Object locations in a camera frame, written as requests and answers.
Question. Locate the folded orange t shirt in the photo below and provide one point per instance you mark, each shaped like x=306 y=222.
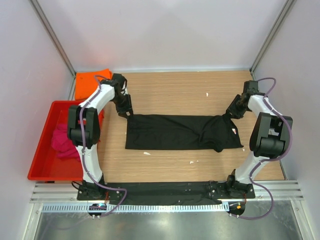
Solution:
x=85 y=83

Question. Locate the black t shirt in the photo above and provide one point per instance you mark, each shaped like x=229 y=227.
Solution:
x=181 y=132

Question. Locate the aluminium rail profile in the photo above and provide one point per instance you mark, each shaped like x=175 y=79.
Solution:
x=281 y=190

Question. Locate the red plastic bin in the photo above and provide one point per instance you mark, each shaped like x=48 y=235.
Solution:
x=46 y=165

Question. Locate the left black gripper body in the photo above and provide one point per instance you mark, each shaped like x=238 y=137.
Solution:
x=123 y=104

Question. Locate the right aluminium corner post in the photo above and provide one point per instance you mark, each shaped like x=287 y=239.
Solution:
x=280 y=19

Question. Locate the crumpled pink t shirt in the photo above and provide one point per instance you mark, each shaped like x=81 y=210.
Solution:
x=62 y=145

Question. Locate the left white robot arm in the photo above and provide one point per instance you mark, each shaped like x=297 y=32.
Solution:
x=84 y=131

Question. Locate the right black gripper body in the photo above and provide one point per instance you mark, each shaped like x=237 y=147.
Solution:
x=237 y=108

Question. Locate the left aluminium corner post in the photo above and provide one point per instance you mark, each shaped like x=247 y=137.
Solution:
x=52 y=35

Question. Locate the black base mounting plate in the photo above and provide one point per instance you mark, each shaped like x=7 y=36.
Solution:
x=166 y=191

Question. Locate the slotted white cable duct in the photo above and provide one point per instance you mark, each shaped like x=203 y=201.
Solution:
x=103 y=208

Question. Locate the aluminium corner post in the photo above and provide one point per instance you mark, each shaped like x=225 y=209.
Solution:
x=52 y=35
x=280 y=19

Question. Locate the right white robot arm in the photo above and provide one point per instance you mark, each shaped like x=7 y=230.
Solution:
x=270 y=140

